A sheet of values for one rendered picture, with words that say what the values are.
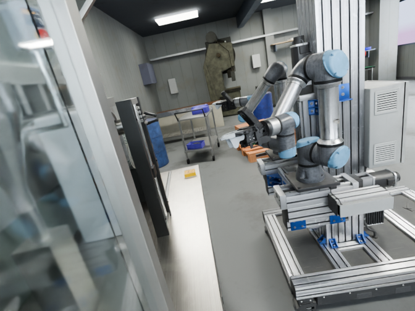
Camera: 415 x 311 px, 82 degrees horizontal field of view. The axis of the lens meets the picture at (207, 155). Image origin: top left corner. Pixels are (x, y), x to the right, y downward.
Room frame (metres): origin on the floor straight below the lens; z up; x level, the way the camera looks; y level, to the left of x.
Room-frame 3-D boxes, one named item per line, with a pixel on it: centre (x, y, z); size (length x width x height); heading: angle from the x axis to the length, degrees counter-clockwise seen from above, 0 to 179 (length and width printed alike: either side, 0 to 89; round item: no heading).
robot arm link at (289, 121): (0.99, -0.35, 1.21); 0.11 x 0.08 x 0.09; 113
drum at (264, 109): (5.61, -1.44, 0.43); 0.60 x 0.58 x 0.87; 89
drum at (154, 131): (4.62, 1.09, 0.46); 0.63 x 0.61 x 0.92; 88
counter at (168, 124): (7.44, 0.28, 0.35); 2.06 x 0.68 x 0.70; 87
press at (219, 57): (8.82, -1.21, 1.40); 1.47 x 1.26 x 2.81; 87
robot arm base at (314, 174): (1.21, -0.54, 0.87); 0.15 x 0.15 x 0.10
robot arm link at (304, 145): (1.20, -0.54, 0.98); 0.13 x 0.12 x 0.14; 23
